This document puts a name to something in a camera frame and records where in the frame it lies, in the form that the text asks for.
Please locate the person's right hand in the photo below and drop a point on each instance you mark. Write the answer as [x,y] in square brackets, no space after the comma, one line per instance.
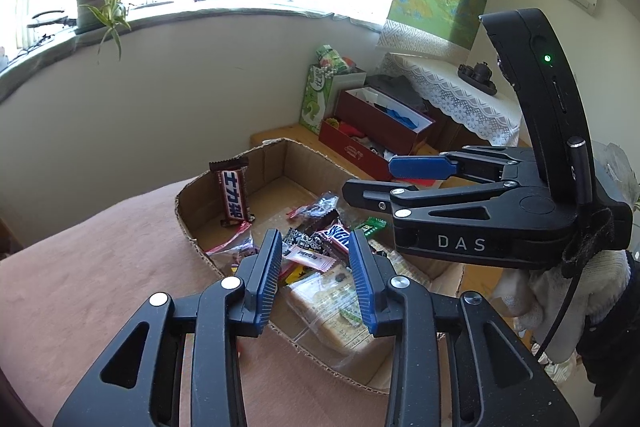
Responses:
[545,297]

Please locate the clear plastic bag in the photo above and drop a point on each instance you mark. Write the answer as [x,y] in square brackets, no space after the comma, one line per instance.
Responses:
[617,172]

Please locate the pink blanket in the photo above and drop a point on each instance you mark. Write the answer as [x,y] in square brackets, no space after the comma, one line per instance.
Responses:
[100,267]

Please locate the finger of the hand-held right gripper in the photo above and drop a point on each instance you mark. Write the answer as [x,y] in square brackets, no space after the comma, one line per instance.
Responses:
[370,196]
[420,167]

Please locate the blue plastic bag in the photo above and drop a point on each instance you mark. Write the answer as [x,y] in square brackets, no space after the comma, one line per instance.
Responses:
[402,119]

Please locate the green paper bag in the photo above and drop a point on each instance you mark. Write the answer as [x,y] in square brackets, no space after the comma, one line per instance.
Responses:
[315,102]

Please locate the clear bag of red candies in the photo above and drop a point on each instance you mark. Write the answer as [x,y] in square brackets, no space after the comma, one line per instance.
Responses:
[232,244]

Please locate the black patterned snack packet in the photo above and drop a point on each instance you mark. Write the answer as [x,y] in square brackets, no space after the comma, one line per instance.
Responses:
[300,239]

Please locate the pink and white candy packet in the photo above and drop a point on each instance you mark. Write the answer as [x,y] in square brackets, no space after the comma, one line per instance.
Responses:
[310,259]

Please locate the person's right forearm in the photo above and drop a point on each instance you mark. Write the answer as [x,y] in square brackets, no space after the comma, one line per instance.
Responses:
[615,332]

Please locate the red printed cardboard box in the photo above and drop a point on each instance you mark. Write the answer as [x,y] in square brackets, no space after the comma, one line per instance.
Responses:
[345,147]

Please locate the clear bag of dark snacks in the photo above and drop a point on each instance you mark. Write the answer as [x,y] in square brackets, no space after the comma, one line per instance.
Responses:
[315,212]

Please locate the green snack packet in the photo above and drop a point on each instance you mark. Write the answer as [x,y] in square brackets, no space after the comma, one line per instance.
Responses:
[371,226]

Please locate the dark brown chocolate bar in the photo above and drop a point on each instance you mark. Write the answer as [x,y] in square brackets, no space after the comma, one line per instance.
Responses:
[232,194]

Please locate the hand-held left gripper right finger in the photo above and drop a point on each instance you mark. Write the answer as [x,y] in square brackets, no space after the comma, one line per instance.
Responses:
[362,282]

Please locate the white lace tablecloth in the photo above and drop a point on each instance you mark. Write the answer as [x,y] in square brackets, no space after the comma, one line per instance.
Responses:
[450,92]

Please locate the green snack bag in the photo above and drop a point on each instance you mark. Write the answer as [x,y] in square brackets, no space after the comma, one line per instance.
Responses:
[332,57]

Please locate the black teapot on tray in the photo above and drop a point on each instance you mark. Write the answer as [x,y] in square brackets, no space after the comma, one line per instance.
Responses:
[477,77]

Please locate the black metal tool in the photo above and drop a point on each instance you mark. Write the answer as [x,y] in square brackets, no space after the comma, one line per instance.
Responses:
[50,19]

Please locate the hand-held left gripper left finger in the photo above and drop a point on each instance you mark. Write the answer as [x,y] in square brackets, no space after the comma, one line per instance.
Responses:
[267,277]

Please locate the large clear-wrapped biscuit packet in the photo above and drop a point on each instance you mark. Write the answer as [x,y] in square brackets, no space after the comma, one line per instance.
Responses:
[330,312]

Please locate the brown cardboard box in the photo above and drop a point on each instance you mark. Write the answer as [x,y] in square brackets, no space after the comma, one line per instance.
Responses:
[270,192]

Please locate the brown chocolate bar blue print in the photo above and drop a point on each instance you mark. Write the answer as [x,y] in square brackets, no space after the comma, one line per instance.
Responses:
[332,238]

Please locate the yellow snack packet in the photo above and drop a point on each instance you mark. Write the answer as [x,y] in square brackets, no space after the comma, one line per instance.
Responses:
[297,278]

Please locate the dark red cardboard box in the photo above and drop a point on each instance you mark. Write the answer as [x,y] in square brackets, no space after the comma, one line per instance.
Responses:
[370,132]

